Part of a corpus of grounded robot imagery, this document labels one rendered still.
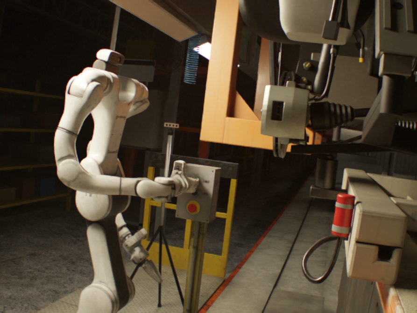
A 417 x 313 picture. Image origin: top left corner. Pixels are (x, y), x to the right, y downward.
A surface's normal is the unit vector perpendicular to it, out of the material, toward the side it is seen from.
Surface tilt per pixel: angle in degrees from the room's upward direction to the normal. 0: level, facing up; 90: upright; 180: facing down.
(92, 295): 89
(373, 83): 90
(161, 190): 89
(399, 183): 90
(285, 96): 75
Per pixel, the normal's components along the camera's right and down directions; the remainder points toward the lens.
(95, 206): -0.20, 0.03
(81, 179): 0.47, 0.14
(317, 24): -0.28, 0.22
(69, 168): 0.29, -0.04
